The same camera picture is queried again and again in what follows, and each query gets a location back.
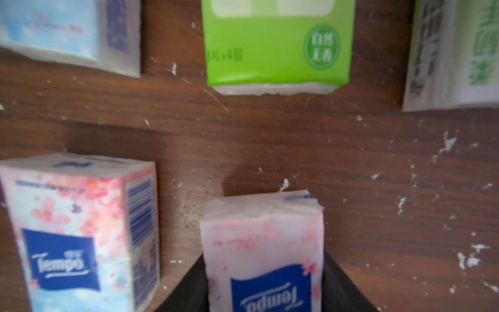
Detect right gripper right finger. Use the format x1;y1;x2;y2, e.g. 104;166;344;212
322;252;378;312

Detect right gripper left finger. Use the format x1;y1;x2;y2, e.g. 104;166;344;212
155;255;209;312

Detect blue pink Tempo pack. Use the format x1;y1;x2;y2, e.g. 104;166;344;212
1;153;161;311

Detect green tissue pack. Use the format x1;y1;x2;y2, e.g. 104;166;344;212
201;0;356;96
402;0;498;112

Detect pink Tempo tissue pack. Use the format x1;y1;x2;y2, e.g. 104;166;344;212
1;1;142;77

